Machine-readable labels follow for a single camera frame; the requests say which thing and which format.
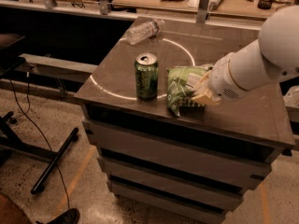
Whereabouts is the dark round cup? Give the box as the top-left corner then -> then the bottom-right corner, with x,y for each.
258,0 -> 275,9

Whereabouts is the black shoe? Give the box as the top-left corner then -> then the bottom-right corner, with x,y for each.
36,208 -> 80,224

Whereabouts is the black cable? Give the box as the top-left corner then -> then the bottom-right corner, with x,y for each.
8,66 -> 72,211

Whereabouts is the green jalapeno chip bag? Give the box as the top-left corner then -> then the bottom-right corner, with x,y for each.
166,63 -> 212,117

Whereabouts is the clear plastic water bottle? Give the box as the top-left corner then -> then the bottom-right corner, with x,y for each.
125,19 -> 164,45

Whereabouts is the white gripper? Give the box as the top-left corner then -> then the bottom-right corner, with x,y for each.
192,52 -> 241,105

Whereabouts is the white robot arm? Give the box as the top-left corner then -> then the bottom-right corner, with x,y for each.
192,6 -> 299,105

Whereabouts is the grey drawer cabinet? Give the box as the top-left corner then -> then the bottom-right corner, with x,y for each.
76,21 -> 294,224

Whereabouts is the green soda can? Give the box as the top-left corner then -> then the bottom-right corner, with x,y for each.
135,53 -> 158,100

